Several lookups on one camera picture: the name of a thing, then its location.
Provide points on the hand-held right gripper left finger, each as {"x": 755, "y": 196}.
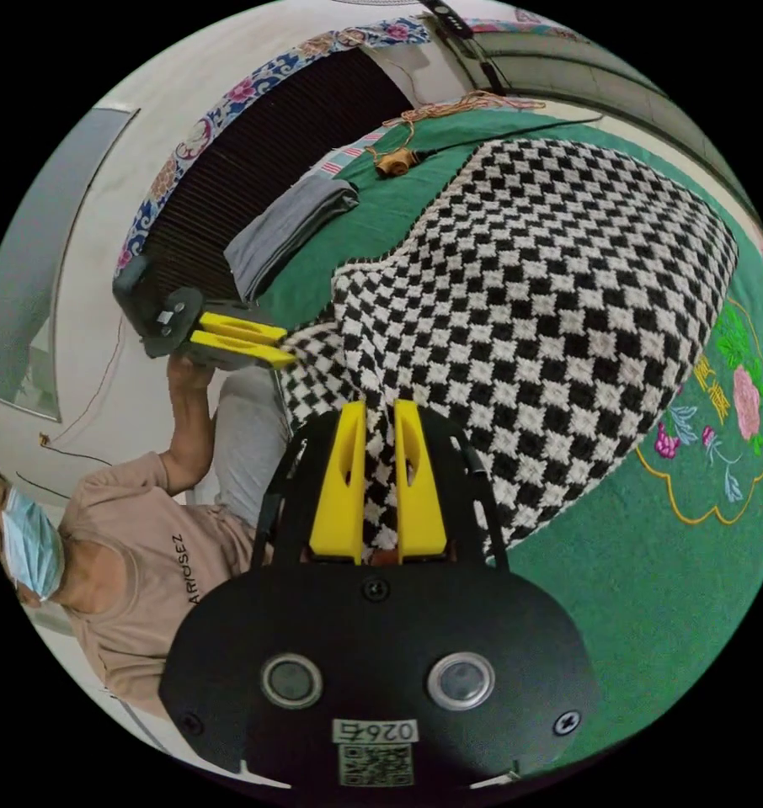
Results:
{"x": 340, "y": 505}

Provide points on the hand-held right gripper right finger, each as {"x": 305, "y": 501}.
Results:
{"x": 422, "y": 517}

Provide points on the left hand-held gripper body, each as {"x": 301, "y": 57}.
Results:
{"x": 176, "y": 315}

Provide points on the black and white houndstooth jacket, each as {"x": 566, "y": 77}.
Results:
{"x": 514, "y": 284}

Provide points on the person's left forearm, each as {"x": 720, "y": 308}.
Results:
{"x": 186, "y": 448}

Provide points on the person's left hand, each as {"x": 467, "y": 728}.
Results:
{"x": 192, "y": 385}

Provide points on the grey pile of clothes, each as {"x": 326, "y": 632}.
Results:
{"x": 287, "y": 233}

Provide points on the floral cloth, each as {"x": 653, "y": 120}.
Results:
{"x": 192, "y": 145}

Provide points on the dark ribbed panel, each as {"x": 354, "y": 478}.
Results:
{"x": 280, "y": 145}

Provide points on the bed with green cover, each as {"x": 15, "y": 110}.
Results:
{"x": 609, "y": 631}

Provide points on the person's body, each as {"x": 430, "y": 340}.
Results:
{"x": 116, "y": 555}

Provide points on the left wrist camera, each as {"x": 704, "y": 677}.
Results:
{"x": 132, "y": 284}

